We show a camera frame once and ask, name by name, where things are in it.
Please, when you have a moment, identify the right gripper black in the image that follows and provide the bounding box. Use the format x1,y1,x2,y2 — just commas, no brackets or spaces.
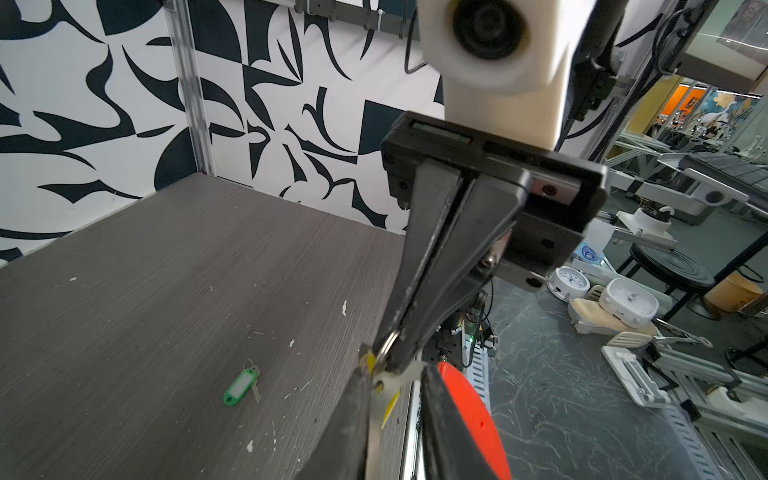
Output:
373,112,607,372

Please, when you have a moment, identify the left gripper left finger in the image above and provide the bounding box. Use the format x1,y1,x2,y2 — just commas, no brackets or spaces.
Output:
295,367,371,480

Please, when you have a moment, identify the yellow capped key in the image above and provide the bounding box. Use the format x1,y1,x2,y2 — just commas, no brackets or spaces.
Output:
360,330,424,433

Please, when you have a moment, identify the metal keyring with red grip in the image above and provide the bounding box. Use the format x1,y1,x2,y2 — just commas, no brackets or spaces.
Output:
362,359,514,480

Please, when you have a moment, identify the white slotted cable duct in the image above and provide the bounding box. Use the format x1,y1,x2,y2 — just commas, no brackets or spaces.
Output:
463,340,491,411

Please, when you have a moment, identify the black wall hook rail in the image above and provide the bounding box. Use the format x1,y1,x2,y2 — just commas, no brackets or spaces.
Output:
293,0,417,39

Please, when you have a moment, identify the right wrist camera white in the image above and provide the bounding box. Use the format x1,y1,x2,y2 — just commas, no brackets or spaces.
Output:
417,0,595,151

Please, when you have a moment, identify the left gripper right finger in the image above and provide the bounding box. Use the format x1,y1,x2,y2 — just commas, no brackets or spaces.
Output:
421,362,497,479

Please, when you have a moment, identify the green capped key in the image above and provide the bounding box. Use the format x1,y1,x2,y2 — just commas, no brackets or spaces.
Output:
222,360,261,406

